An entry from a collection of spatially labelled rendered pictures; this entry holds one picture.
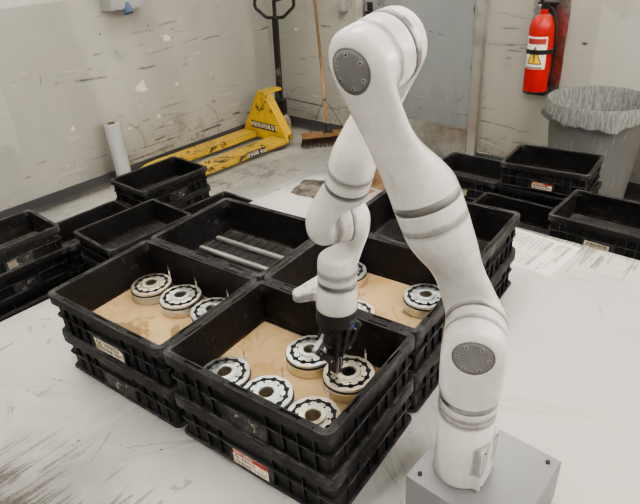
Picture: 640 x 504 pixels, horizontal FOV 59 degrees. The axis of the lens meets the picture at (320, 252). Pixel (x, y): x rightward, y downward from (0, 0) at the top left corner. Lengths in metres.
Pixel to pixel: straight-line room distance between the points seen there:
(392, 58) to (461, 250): 0.26
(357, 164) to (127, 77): 3.94
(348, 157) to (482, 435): 0.47
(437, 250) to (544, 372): 0.72
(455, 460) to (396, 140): 0.54
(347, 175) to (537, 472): 0.60
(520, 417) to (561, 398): 0.11
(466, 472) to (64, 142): 3.90
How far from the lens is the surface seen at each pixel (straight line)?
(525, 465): 1.09
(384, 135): 0.69
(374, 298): 1.37
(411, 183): 0.70
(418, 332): 1.11
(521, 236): 1.95
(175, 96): 4.90
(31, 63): 4.34
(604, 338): 1.56
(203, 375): 1.06
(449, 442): 0.96
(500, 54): 4.18
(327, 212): 0.86
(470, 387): 0.86
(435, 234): 0.73
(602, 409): 1.36
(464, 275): 0.81
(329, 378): 1.11
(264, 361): 1.22
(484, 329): 0.81
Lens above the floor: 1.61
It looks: 30 degrees down
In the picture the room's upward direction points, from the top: 4 degrees counter-clockwise
